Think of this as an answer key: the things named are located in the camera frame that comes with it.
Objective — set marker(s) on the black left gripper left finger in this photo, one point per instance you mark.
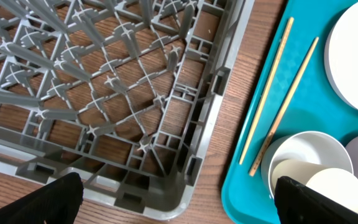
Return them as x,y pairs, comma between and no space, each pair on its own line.
56,202

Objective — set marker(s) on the grey plastic dish rack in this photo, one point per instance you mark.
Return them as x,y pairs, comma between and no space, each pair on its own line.
125,93

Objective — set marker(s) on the wooden chopstick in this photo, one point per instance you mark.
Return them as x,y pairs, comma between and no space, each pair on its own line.
283,108
267,86

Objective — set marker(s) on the left wooden chopstick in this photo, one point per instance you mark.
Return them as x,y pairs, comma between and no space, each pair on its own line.
267,86

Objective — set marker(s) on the white paper cup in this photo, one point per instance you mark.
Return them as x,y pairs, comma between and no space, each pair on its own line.
336,184

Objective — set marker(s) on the grey bowl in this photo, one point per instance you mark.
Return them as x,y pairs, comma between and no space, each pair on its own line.
308,146

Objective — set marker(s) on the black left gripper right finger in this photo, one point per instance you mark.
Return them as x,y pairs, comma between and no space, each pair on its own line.
298,204

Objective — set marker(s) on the large white plate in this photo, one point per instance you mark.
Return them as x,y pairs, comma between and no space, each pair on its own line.
341,56

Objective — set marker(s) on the right wooden chopstick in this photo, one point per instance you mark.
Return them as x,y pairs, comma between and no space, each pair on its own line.
283,108

